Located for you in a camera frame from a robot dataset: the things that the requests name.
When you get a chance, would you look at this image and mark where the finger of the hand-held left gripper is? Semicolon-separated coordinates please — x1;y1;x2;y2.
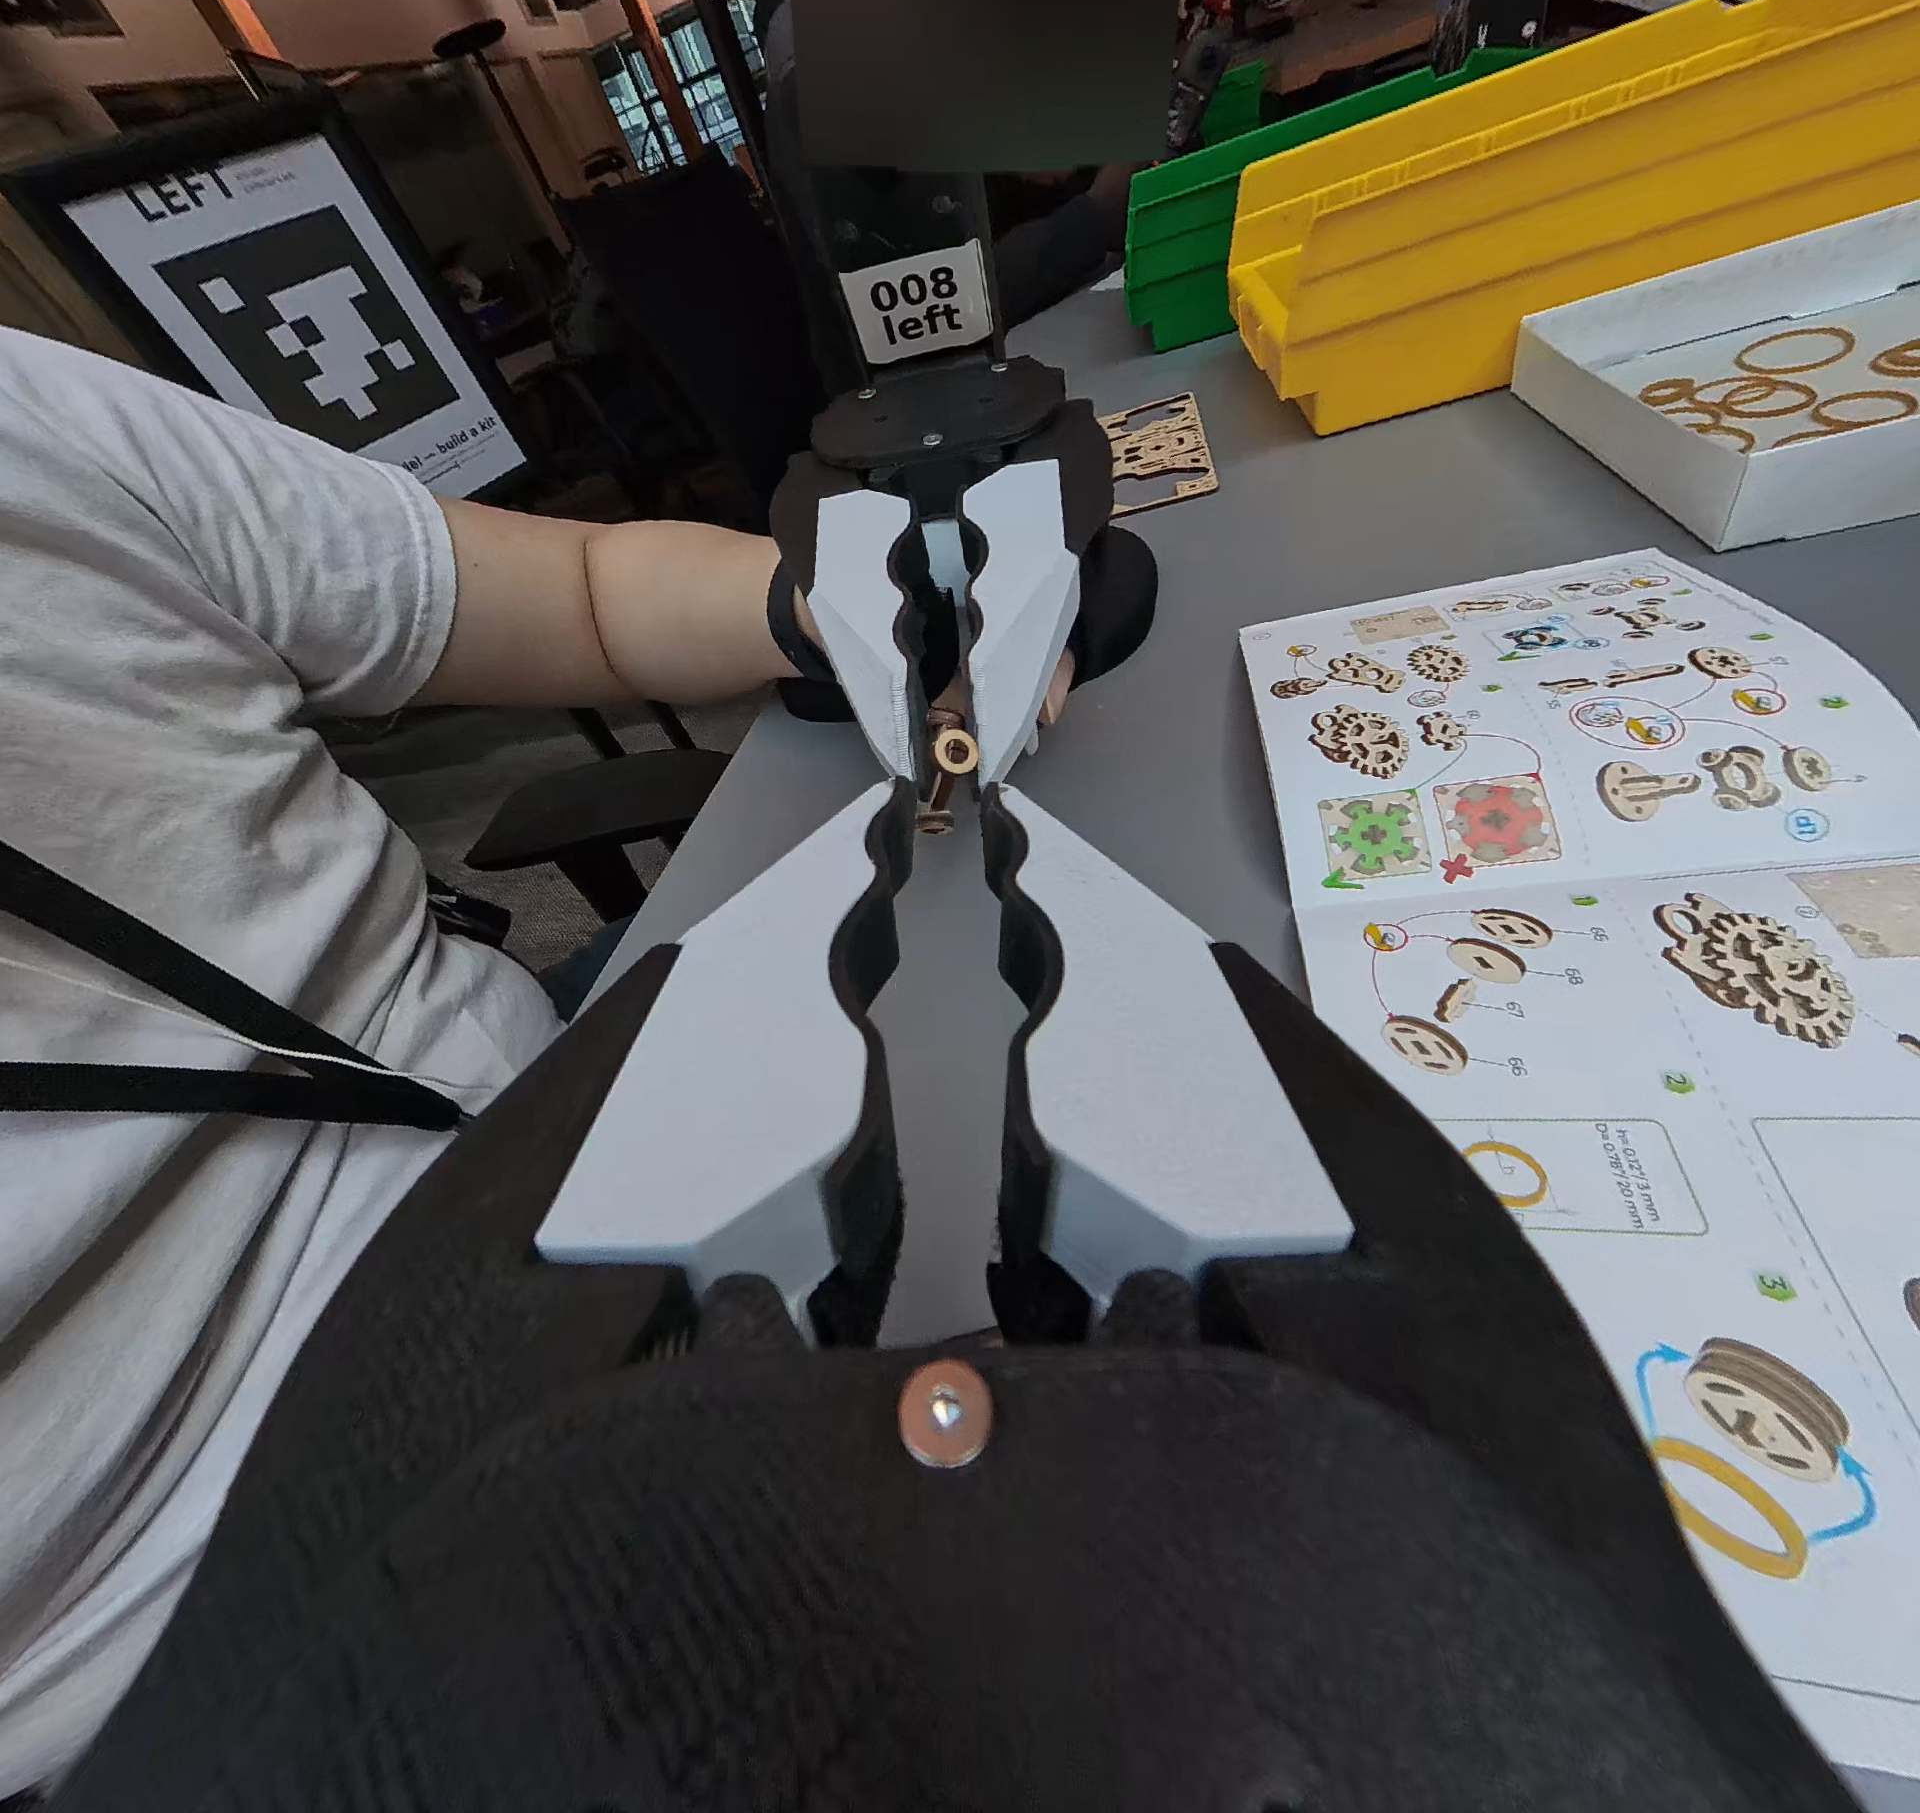
957;467;1089;785
807;489;924;785

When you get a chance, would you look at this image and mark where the yellow plastic bin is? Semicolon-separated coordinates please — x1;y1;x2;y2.
1228;0;1920;438

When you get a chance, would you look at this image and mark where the black shoulder strap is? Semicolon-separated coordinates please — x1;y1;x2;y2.
0;841;466;1137

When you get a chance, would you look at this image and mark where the printed assembly instruction booklet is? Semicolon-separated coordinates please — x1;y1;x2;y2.
1242;547;1920;1776

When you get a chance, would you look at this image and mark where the person's left forearm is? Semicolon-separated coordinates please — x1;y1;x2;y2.
395;495;796;717

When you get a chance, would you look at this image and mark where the black framed marker sign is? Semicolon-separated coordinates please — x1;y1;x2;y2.
0;98;538;510

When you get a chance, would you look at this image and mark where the person in white shirt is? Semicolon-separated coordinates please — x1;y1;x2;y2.
0;322;570;1764

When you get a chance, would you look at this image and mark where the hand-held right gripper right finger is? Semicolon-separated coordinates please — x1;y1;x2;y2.
976;781;1355;1316

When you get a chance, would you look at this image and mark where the green plastic bin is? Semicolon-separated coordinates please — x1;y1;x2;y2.
1124;41;1554;354

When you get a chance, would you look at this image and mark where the small wooden ring part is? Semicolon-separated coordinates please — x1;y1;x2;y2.
913;705;985;841

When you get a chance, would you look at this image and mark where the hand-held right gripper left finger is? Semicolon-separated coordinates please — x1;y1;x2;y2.
538;778;920;1349

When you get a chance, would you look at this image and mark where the laser-cut wooden parts sheet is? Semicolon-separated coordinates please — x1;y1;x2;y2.
1093;392;1221;506

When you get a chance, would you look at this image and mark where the grey desk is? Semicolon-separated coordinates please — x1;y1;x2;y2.
571;269;1920;1813

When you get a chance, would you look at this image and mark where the heap of wooden rings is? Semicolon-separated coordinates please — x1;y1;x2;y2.
1638;322;1920;453

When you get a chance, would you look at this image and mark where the white cardboard box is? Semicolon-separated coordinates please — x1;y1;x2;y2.
1512;202;1920;555

